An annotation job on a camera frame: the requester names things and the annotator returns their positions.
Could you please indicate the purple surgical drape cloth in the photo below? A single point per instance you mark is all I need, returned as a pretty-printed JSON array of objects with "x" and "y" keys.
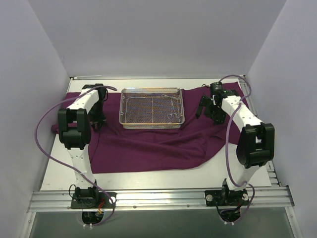
[{"x": 118, "y": 150}]

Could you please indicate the wire mesh instrument tray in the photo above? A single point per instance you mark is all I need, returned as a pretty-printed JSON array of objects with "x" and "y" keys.
[{"x": 142, "y": 108}]

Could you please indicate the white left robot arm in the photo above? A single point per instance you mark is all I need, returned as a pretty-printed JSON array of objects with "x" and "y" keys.
[{"x": 76, "y": 123}]

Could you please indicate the steel surgical scissors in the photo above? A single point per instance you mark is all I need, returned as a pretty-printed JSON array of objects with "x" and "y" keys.
[{"x": 173, "y": 113}]

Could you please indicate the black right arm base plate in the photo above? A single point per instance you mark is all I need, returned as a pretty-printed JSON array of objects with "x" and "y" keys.
[{"x": 226, "y": 198}]

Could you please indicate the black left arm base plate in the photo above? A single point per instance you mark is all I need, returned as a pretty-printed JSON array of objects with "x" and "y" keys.
[{"x": 86, "y": 200}]

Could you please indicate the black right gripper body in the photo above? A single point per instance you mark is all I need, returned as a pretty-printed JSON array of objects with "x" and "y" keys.
[{"x": 207, "y": 106}]

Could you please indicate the steel surgical forceps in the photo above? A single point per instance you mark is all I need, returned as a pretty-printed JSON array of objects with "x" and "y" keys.
[{"x": 167, "y": 105}]

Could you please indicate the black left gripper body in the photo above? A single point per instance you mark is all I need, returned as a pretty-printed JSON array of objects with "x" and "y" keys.
[{"x": 98, "y": 118}]

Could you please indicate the aluminium front frame rail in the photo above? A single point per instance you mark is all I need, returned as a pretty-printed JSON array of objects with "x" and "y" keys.
[{"x": 147, "y": 200}]

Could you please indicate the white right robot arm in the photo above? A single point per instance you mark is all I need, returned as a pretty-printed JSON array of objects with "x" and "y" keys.
[{"x": 230, "y": 102}]

